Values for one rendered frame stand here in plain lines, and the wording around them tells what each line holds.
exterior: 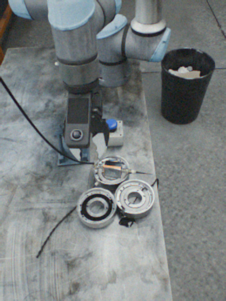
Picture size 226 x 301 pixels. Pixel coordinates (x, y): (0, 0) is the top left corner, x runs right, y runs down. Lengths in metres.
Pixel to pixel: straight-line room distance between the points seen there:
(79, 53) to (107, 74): 0.62
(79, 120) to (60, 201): 0.35
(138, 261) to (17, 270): 0.29
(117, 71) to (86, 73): 0.59
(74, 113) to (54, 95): 0.60
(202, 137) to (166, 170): 0.38
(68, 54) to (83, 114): 0.11
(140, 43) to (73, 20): 0.54
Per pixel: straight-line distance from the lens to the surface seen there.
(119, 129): 0.92
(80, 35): 0.51
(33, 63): 1.35
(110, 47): 1.07
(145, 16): 0.99
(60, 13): 0.50
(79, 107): 0.56
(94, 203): 0.80
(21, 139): 1.02
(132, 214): 0.76
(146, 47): 1.02
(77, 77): 0.54
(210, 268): 1.64
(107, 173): 0.82
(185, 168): 1.89
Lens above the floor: 1.52
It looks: 51 degrees down
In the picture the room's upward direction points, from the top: 5 degrees counter-clockwise
